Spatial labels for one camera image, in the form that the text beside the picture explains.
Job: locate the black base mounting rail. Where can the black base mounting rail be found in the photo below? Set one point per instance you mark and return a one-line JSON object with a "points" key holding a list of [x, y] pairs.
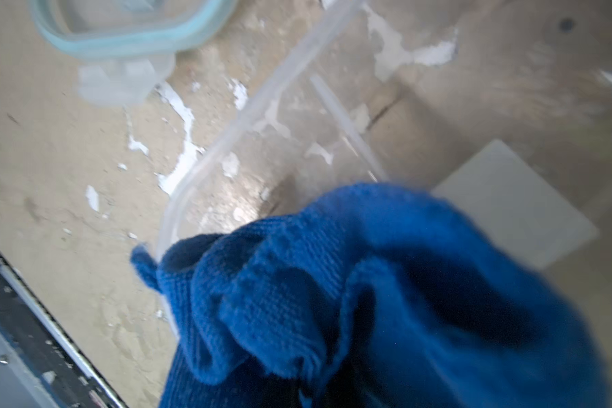
{"points": [[39, 365]]}

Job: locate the teal-rimmed lunch box lid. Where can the teal-rimmed lunch box lid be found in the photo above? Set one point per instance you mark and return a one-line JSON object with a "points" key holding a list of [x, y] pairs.
{"points": [[127, 48]]}

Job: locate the clear lunch box container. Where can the clear lunch box container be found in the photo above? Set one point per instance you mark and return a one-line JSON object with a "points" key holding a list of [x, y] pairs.
{"points": [[503, 108]]}

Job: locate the blue microfiber cloth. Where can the blue microfiber cloth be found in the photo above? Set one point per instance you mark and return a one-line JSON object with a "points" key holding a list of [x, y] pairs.
{"points": [[371, 296]]}

